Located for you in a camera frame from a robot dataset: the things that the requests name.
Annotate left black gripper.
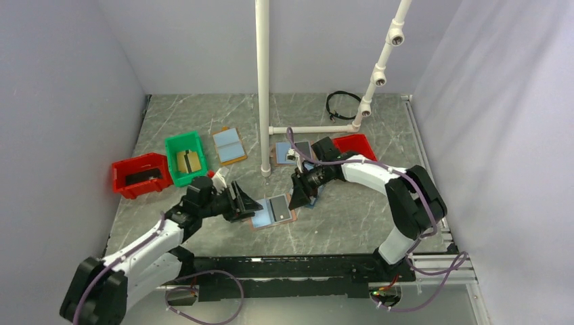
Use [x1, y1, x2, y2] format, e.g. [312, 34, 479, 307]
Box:
[199, 180, 262, 223]

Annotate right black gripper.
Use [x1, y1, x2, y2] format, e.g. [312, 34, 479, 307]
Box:
[288, 162, 332, 211]

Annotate grey credit card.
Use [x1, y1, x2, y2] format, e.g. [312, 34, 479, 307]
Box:
[269, 194, 292, 223]

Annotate brown blue card holder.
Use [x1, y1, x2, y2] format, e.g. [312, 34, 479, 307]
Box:
[248, 193, 297, 231]

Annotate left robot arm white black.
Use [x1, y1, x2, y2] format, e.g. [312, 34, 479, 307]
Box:
[59, 176, 263, 324]

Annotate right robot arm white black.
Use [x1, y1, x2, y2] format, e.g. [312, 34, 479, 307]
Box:
[289, 137, 447, 281]

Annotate card holder with black card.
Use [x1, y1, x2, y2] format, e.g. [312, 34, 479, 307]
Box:
[271, 141, 314, 166]

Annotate open empty blue card holder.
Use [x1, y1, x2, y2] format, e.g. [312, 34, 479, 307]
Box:
[212, 127, 247, 166]

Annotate gold cards in green bin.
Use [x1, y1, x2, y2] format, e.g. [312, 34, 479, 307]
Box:
[176, 150, 202, 174]

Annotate black cards in left bin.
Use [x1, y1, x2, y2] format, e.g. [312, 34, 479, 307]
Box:
[125, 168, 163, 186]

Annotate green plastic bin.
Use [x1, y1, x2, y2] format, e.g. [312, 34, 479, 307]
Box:
[164, 131, 208, 188]

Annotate right red plastic bin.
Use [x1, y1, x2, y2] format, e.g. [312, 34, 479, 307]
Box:
[332, 133, 377, 161]

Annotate red plastic bin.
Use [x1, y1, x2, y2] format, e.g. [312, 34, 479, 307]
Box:
[111, 152, 174, 200]
[332, 133, 377, 161]

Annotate left red plastic bin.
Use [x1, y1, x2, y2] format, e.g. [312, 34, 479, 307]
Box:
[111, 152, 174, 200]

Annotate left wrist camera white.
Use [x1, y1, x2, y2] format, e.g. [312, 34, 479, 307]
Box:
[207, 167, 229, 193]

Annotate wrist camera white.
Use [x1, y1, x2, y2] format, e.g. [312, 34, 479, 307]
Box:
[285, 148, 301, 165]
[207, 167, 229, 193]

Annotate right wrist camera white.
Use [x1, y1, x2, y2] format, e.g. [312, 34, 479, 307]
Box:
[285, 148, 301, 165]

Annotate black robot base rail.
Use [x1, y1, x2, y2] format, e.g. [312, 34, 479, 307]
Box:
[167, 254, 416, 302]

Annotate black coiled cable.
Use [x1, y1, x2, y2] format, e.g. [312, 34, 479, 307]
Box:
[326, 90, 363, 123]

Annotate white pvc pipe frame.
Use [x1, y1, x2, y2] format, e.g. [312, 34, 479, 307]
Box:
[255, 0, 412, 177]

